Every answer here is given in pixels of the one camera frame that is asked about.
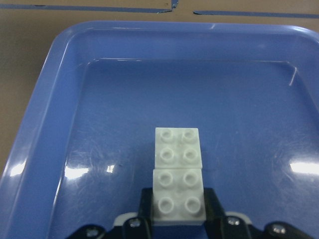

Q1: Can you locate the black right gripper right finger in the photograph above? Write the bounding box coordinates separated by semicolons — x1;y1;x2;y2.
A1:
204;188;249;239

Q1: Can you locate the blue plastic tray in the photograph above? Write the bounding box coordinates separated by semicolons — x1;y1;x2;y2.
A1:
0;21;319;239

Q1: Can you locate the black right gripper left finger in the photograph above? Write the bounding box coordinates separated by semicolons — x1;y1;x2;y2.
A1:
122;188;153;239

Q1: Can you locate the white block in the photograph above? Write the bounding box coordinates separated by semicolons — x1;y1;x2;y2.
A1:
155;127;202;169
153;168;206;226

